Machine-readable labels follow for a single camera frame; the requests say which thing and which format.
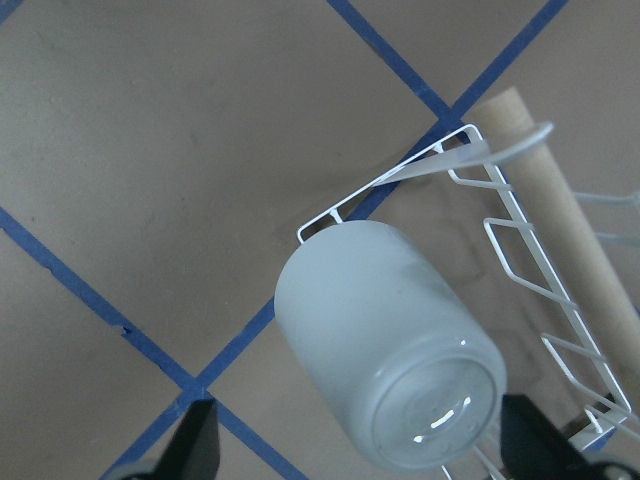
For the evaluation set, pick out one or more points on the pale grey plastic cup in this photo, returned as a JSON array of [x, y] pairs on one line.
[[407, 371]]

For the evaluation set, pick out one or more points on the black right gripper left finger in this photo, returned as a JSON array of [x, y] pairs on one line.
[[192, 453]]

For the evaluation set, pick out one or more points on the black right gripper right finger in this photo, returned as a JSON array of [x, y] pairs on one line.
[[531, 447]]

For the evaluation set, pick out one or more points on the white wire cup rack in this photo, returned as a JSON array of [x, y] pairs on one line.
[[544, 242]]

